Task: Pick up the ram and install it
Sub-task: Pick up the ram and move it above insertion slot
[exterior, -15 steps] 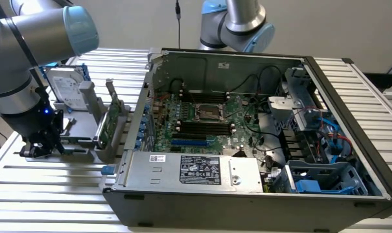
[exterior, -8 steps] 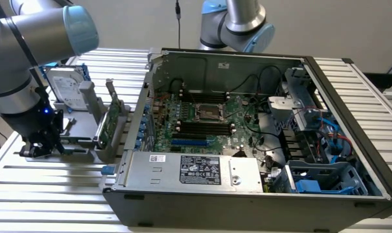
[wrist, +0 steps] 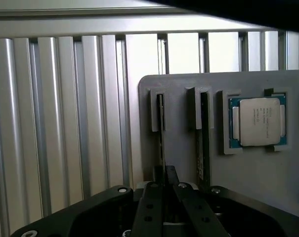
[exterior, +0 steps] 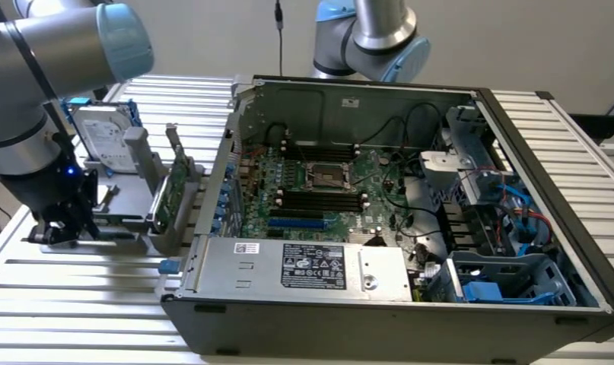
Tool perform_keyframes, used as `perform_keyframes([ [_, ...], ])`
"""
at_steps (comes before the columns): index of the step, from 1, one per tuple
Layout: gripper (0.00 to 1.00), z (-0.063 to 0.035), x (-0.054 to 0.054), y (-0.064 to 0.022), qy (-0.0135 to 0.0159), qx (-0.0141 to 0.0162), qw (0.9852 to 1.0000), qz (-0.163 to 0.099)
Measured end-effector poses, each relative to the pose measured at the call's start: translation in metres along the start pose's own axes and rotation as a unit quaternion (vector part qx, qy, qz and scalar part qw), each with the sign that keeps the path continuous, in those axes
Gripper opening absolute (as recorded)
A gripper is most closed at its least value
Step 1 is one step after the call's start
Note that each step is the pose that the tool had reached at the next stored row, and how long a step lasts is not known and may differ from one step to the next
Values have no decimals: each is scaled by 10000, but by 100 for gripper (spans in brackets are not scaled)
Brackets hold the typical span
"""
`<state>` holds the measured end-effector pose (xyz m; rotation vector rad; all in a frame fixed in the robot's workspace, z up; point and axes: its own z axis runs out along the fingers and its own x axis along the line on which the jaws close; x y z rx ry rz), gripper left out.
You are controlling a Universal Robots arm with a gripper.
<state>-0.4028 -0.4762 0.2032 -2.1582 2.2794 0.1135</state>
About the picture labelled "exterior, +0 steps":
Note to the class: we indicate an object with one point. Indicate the open black PC case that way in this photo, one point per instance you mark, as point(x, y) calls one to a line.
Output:
point(387, 323)

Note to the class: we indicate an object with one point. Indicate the grey parts rack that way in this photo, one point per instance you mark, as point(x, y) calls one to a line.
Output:
point(133, 213)

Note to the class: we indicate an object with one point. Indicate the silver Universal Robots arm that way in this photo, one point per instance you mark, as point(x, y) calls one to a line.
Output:
point(57, 49)

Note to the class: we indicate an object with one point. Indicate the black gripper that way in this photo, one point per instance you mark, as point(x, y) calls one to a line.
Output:
point(57, 205)

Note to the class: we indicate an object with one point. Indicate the black box on table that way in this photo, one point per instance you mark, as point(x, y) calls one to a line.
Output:
point(598, 127)

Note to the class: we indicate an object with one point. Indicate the blue plastic drive cage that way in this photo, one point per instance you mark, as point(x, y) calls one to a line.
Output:
point(509, 277)

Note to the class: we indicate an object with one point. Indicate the white fan shroud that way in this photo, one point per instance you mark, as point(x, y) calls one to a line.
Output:
point(438, 161)

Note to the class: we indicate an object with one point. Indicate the hard disk in blue carrier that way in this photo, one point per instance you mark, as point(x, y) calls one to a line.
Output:
point(105, 137)

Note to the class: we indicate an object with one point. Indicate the blue expansion slot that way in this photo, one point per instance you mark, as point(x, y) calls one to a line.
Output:
point(296, 223)

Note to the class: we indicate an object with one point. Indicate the grey metal disk bay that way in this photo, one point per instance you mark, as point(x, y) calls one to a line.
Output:
point(469, 152)

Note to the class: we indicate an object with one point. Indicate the black RAM slots bank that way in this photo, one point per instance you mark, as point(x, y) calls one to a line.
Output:
point(319, 201)
point(319, 150)

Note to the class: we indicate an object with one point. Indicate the green motherboard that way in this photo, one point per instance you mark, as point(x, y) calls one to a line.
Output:
point(327, 190)

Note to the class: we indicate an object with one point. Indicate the green graphics card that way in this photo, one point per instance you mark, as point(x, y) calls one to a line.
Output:
point(172, 182)

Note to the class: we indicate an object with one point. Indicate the CPU socket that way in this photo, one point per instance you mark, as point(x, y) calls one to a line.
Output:
point(327, 175)

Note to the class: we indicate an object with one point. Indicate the silver power supply unit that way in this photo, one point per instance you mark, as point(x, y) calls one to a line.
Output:
point(296, 266)

